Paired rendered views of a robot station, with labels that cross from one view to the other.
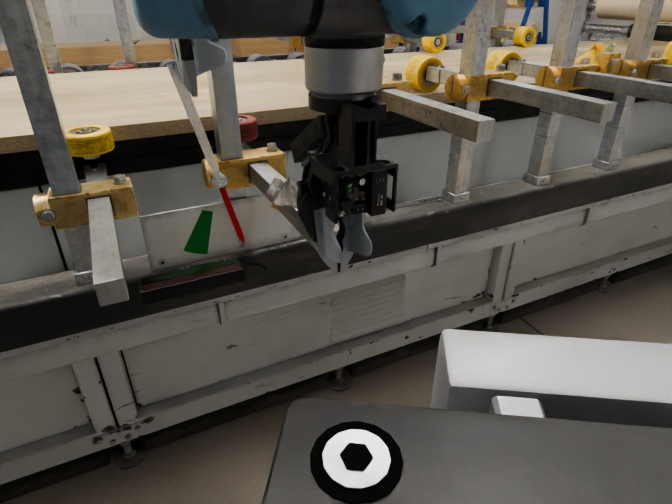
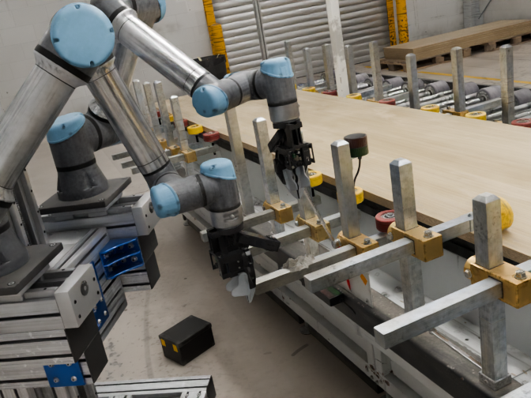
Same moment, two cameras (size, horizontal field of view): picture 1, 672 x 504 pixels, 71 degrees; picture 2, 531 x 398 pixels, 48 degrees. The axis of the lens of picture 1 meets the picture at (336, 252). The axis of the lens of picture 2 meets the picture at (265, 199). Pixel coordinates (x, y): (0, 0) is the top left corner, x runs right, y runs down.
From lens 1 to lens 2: 1.52 m
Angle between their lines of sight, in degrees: 85
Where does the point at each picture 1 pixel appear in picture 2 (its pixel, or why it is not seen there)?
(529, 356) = (80, 269)
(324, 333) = not seen: outside the picture
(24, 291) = (299, 251)
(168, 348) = not seen: hidden behind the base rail
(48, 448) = (352, 351)
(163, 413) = (393, 387)
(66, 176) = (302, 210)
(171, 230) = not seen: hidden behind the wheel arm
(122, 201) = (313, 231)
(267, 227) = (359, 288)
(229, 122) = (343, 215)
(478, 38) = (476, 233)
